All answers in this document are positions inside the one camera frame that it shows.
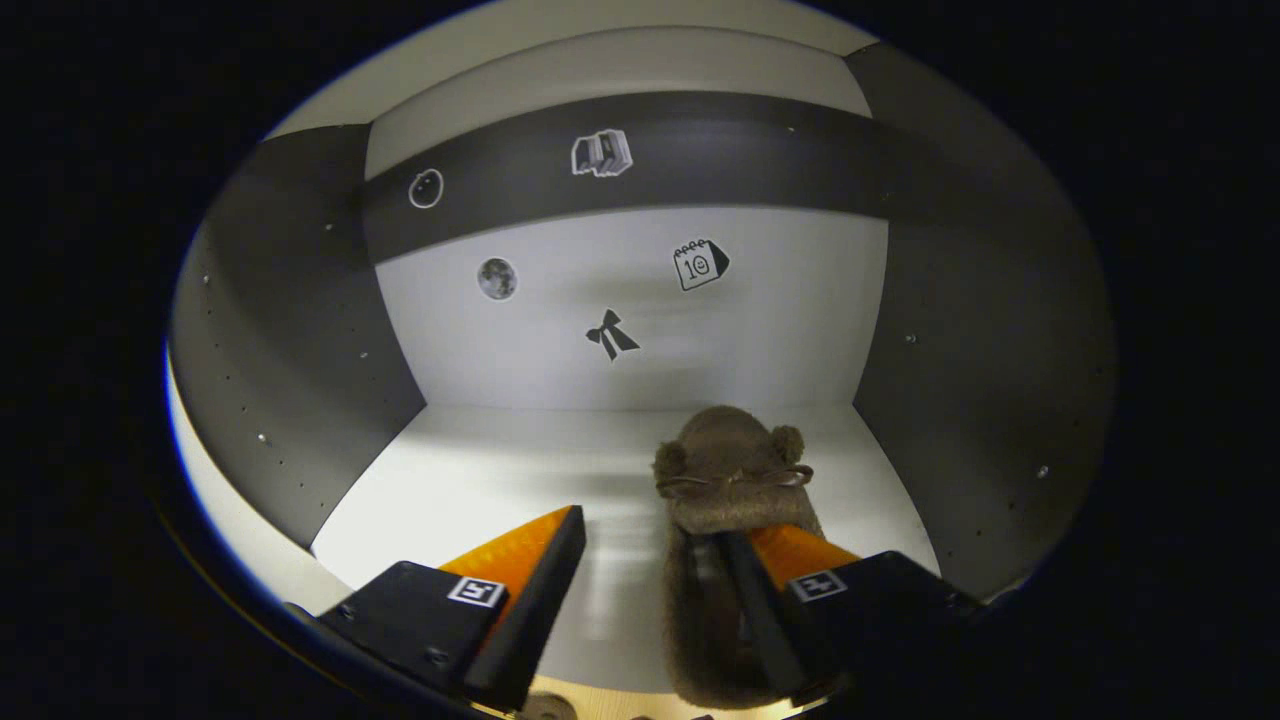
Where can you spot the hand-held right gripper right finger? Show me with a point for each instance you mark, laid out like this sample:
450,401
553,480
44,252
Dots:
775,640

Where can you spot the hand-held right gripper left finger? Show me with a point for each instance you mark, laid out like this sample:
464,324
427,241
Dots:
535,620

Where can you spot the brown fuzzy shoe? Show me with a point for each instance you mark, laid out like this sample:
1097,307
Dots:
730,470
550,710

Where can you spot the white shoe cabinet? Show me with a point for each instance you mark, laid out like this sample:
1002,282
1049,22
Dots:
600,350

